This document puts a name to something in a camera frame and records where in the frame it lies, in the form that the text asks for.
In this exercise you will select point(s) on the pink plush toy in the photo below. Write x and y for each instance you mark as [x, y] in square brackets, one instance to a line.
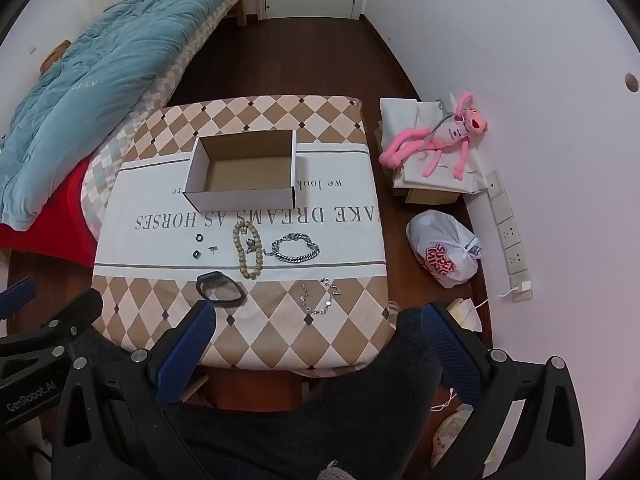
[450, 132]

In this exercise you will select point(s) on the black wristband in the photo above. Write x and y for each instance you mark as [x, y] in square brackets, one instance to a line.
[207, 276]

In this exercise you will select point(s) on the light blue quilt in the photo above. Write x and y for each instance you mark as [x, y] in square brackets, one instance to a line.
[100, 85]

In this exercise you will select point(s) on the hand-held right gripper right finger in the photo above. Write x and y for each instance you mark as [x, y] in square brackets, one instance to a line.
[450, 355]

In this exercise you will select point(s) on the checkered printed cloth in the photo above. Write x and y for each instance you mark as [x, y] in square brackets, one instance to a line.
[300, 110]

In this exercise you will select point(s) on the person's dark pants leg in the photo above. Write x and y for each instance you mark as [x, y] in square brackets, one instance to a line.
[350, 410]

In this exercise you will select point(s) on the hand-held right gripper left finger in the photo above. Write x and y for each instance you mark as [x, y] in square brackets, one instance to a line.
[184, 357]

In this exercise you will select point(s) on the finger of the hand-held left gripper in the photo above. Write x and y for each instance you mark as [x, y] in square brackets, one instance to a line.
[19, 294]
[80, 307]

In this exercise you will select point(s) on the white cardboard box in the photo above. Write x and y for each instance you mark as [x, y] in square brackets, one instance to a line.
[240, 201]

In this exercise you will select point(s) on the brown cardboard box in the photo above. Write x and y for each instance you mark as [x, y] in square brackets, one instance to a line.
[430, 196]

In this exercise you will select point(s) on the white plastic bag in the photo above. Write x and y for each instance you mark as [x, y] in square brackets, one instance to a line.
[435, 230]

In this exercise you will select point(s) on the red cloth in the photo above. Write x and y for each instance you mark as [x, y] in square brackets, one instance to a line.
[65, 210]

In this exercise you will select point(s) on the white power strip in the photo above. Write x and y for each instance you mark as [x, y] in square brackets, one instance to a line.
[510, 232]

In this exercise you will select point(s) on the wooden bed leg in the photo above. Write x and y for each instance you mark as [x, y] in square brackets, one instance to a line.
[241, 10]

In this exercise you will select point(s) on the white face mask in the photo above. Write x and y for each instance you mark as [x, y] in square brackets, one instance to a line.
[462, 310]

